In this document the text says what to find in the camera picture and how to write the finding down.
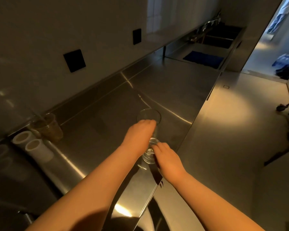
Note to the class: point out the person's right hand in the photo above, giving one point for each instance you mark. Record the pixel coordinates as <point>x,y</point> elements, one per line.
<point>169,163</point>

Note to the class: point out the person's left hand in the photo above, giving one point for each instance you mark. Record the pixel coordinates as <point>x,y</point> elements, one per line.
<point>137,139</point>

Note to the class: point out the person's right fingers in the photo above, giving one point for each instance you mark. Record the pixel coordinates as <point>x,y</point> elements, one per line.
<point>159,149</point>

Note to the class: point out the person's left fingers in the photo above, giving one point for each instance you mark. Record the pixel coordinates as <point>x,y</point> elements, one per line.
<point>148,123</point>

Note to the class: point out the tall clear drinking glass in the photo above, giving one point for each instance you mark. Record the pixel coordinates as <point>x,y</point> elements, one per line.
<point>149,117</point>

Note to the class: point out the small clear glass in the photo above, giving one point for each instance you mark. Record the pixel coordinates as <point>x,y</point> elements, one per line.
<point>149,152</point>

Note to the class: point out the person's left forearm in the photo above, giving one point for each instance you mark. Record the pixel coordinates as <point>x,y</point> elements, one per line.
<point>86,197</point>

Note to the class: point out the person's right forearm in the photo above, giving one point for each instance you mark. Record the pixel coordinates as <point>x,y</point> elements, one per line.
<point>214,206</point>

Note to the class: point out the blue sink mat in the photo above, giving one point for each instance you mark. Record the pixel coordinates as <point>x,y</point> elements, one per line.
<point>203,59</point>

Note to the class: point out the clear plastic cup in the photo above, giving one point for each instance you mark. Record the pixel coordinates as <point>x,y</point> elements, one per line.
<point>48,128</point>

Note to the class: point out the stainless steel sink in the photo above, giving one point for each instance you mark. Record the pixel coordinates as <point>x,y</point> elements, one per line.
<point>219,37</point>

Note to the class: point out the chrome sink faucet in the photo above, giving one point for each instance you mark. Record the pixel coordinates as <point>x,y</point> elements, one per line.
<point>210,22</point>

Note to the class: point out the pack of water bottles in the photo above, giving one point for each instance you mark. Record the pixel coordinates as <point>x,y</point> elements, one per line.
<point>284,61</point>

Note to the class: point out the black rectangular wall outlet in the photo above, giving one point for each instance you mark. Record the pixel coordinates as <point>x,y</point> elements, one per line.
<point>137,36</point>

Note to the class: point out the black square wall outlet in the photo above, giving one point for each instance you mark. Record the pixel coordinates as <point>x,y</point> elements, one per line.
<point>74,60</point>

